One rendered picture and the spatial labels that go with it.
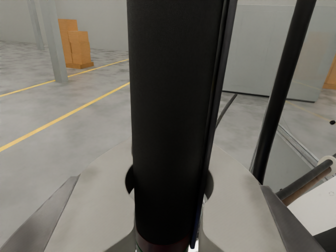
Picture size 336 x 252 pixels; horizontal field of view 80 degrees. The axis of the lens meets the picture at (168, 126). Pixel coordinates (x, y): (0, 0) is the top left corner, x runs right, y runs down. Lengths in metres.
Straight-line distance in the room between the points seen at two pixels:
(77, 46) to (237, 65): 5.49
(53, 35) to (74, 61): 2.38
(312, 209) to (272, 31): 5.20
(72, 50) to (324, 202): 8.29
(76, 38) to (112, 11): 6.18
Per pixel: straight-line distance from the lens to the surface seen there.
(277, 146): 1.47
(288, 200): 0.29
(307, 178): 0.32
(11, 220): 2.32
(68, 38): 8.44
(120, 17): 13.82
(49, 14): 6.23
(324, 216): 0.53
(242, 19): 5.53
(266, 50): 5.60
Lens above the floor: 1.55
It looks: 26 degrees down
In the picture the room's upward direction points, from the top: 3 degrees clockwise
